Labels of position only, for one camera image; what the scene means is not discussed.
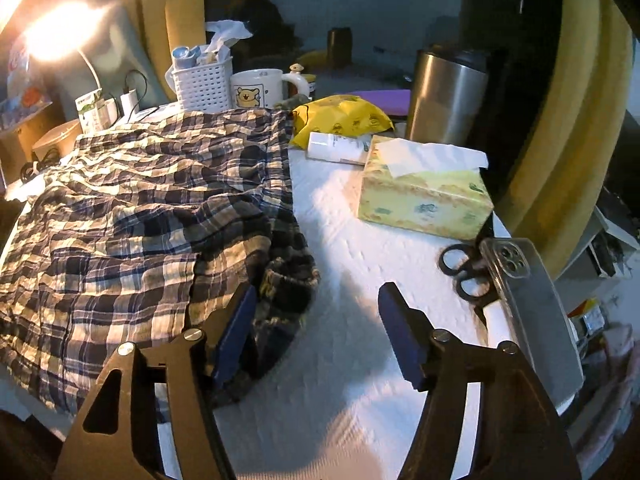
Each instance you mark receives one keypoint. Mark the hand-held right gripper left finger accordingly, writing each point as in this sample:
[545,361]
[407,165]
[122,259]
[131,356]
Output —
[235,335]

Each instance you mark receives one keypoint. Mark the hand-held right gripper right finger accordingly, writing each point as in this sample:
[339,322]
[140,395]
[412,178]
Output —
[400,340]

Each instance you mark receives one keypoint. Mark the plaid flannel shirt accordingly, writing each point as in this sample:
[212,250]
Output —
[125,210]

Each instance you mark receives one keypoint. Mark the black scissors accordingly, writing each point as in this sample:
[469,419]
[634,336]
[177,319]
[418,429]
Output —
[466,275]

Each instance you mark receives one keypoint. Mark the phone in clear case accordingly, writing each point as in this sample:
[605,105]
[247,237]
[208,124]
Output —
[535,320]

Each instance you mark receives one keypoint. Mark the yellow tissue box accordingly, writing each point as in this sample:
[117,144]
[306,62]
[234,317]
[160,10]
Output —
[420,200]

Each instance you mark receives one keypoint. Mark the white plastic bottle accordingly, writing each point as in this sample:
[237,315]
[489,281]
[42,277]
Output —
[335,147]

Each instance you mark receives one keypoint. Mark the yellow wipes packet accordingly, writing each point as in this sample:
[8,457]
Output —
[340,115]

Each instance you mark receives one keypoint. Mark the purple mat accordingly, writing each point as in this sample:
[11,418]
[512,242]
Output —
[380,100]

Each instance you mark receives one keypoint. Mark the steel tumbler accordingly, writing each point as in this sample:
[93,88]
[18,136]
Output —
[445,100]

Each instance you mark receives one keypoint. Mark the white bear mug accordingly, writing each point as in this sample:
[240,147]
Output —
[255,90]

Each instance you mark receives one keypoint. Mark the white plastic basket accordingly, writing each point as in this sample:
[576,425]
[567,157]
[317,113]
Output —
[205,87]

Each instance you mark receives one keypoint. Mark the white charger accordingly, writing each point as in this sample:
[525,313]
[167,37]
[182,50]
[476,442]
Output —
[129,102]

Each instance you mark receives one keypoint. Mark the round tan container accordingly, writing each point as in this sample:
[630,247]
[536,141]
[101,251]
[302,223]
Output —
[57,142]

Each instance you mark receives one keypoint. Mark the green and white carton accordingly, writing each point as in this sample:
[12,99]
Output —
[95,112]

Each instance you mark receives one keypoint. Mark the yellow curtain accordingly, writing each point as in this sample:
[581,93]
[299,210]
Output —
[160,20]
[565,110]

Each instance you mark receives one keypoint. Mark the cardboard box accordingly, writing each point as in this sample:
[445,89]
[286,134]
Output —
[17,145]

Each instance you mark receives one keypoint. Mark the white tissue in basket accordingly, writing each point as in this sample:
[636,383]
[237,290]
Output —
[227,35]

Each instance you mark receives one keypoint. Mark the dark can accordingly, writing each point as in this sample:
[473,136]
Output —
[340,45]

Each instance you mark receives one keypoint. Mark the colourful snack bag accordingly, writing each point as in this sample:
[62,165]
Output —
[22,85]

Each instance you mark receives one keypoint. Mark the white desk lamp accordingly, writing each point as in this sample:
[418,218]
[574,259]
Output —
[65,30]

